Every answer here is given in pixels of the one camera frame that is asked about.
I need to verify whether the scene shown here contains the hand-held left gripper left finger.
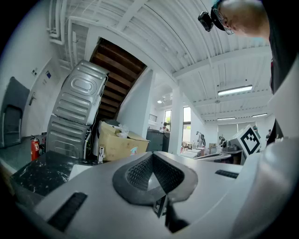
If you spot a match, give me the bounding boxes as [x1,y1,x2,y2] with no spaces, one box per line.
[34,151,171,239]

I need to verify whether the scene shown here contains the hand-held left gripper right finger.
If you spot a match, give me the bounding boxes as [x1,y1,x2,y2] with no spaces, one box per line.
[153,151,255,235]

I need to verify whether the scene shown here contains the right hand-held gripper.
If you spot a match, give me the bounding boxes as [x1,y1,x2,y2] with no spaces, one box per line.
[193,124,262,165]

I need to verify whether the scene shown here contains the white rectangular sink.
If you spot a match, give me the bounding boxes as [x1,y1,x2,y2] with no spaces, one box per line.
[68,164,94,182]

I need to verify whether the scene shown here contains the chrome faucet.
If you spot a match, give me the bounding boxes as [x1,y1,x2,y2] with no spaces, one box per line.
[98,145,106,164]

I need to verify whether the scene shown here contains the window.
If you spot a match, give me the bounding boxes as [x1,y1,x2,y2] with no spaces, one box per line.
[164,109,172,131]

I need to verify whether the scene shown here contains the brown cardboard box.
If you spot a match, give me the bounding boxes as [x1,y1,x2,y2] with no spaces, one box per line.
[97,120,150,162]

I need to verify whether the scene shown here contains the black marble countertop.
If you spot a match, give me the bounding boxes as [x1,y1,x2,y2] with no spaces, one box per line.
[10,150,100,197]

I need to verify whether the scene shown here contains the upright grey washing machine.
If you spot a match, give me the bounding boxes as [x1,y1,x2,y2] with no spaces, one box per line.
[45,114,92,161]

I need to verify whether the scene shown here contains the clear crumpled plastic bag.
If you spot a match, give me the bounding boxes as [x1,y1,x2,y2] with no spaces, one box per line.
[115,123,130,139]

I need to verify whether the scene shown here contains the white appliance with dark lid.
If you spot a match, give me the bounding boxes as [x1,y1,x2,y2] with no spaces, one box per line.
[102,118,121,128]

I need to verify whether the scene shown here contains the red fire extinguisher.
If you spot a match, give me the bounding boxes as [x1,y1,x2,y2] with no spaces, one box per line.
[29,134,41,162]

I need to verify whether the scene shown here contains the tilted grey washing machine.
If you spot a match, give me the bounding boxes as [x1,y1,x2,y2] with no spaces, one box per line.
[51,59,109,127]

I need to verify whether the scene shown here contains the white door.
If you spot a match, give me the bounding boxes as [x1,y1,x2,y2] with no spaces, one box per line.
[21,57,62,139]

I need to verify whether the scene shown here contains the person's black shirt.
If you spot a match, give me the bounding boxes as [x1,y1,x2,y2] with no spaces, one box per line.
[265,0,299,94]

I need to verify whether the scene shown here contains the brown wooden staircase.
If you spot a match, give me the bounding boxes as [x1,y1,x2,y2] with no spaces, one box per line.
[89,37,148,120]

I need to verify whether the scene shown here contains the person's head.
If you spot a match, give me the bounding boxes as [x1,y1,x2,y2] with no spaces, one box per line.
[211,0,270,40]

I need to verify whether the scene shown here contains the white drain hose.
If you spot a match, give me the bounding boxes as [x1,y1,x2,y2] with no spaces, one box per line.
[83,130,92,160]

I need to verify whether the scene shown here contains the black head camera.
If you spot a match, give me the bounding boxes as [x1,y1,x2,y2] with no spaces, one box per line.
[198,11,214,32]

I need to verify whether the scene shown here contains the white wall pipes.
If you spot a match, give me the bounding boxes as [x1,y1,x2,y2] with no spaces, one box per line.
[46,0,71,46]

